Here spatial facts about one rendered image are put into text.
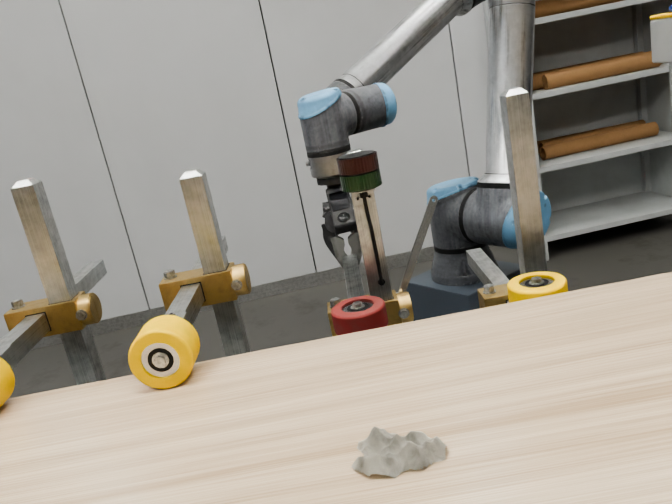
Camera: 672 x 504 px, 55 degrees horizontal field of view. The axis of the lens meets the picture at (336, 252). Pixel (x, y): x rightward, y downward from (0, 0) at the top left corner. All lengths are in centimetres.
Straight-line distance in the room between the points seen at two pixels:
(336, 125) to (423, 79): 252
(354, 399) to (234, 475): 15
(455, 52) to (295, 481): 339
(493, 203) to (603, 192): 265
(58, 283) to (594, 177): 355
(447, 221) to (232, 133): 212
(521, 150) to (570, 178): 313
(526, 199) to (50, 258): 74
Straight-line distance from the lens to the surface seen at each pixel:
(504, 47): 168
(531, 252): 107
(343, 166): 93
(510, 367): 73
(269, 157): 370
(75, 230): 389
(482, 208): 168
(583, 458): 59
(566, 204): 417
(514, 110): 102
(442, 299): 181
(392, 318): 105
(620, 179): 431
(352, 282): 118
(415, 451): 59
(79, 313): 109
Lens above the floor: 125
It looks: 16 degrees down
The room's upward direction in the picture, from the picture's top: 11 degrees counter-clockwise
